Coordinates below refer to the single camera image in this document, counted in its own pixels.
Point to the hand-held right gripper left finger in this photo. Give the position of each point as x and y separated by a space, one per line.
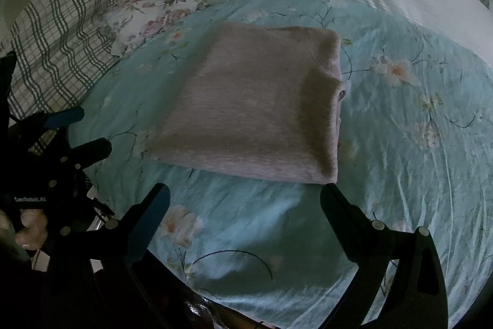
152 225

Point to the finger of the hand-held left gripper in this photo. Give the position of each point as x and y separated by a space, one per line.
92 149
65 117

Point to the person's left hand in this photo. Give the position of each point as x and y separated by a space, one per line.
32 227

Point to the white floral pillow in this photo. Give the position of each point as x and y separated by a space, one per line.
154 16

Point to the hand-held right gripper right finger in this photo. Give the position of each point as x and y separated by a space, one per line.
339 217

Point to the blue floral bedsheet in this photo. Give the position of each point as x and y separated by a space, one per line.
385 159

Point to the green plaid cloth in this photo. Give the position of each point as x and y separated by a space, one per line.
69 16

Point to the brown wooden bed frame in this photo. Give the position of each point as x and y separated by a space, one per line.
215 313

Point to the grey garment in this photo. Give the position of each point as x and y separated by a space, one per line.
250 101

